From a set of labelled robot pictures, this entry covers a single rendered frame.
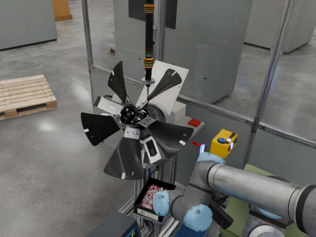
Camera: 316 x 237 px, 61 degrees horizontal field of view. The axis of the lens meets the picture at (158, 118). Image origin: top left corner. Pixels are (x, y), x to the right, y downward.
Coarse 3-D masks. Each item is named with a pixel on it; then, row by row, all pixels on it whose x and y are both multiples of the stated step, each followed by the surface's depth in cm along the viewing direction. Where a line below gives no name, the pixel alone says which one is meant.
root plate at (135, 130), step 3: (126, 126) 151; (126, 129) 151; (129, 129) 152; (132, 129) 153; (135, 129) 153; (138, 129) 154; (129, 132) 152; (135, 132) 153; (138, 132) 154; (126, 135) 151; (129, 135) 152; (132, 135) 152; (135, 135) 153; (138, 135) 154; (135, 138) 153; (138, 138) 153
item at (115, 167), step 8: (120, 144) 149; (128, 144) 150; (136, 144) 152; (120, 152) 148; (128, 152) 149; (136, 152) 151; (112, 160) 147; (120, 160) 148; (128, 160) 149; (136, 160) 150; (104, 168) 147; (112, 168) 147; (120, 168) 147; (128, 168) 148; (136, 168) 149; (120, 176) 147; (128, 176) 147; (136, 176) 148
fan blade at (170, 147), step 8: (152, 128) 144; (160, 128) 145; (168, 128) 145; (176, 128) 145; (184, 128) 145; (192, 128) 144; (152, 136) 141; (160, 136) 141; (168, 136) 141; (176, 136) 141; (184, 136) 141; (160, 144) 138; (168, 144) 138; (176, 144) 138; (168, 152) 135; (176, 152) 135
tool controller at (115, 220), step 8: (112, 216) 90; (120, 216) 90; (128, 216) 89; (104, 224) 88; (112, 224) 87; (120, 224) 86; (128, 224) 86; (136, 224) 87; (96, 232) 85; (104, 232) 84; (112, 232) 84; (120, 232) 83; (128, 232) 84; (136, 232) 88
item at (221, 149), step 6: (222, 132) 163; (228, 132) 164; (216, 138) 158; (234, 138) 159; (216, 144) 155; (222, 144) 153; (228, 144) 153; (234, 144) 164; (210, 150) 160; (216, 150) 157; (222, 150) 154; (222, 156) 156
